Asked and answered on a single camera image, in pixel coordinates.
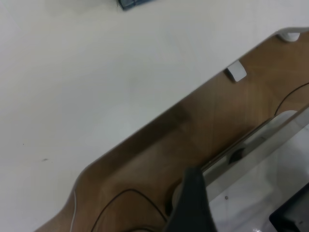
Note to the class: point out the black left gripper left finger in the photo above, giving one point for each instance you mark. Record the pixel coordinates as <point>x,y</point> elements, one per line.
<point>181,210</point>

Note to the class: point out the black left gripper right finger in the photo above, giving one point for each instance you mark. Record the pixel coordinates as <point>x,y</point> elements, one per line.
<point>201,210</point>

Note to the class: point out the blue denim shorts with print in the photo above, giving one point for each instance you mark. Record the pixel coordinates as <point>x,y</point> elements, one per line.
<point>135,3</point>

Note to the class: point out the white adjacent table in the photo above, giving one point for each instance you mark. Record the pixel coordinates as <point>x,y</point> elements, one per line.
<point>253,188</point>

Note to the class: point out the black box on stand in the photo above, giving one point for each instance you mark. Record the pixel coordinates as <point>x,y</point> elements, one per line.
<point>292,212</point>

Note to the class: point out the white table leg bracket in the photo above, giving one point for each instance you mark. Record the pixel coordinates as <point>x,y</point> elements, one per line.
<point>236,71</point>
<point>289,36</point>

